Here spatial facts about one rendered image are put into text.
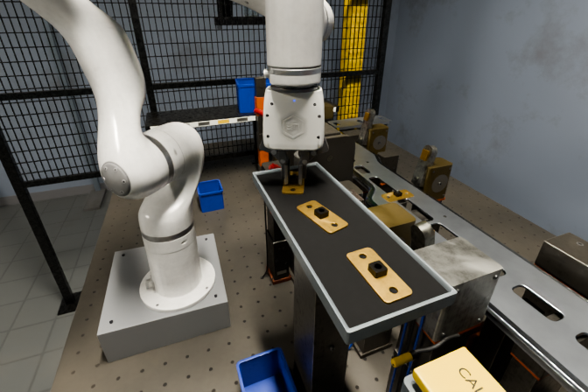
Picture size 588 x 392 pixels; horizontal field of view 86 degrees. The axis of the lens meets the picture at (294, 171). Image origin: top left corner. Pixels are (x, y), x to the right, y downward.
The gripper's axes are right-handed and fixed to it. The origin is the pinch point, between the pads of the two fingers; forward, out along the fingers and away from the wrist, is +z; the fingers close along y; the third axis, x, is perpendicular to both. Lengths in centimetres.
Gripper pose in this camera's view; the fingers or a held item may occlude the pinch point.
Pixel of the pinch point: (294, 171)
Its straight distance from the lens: 57.0
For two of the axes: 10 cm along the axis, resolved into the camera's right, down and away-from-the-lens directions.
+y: 10.0, 0.3, -0.5
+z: 0.0, 9.0, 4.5
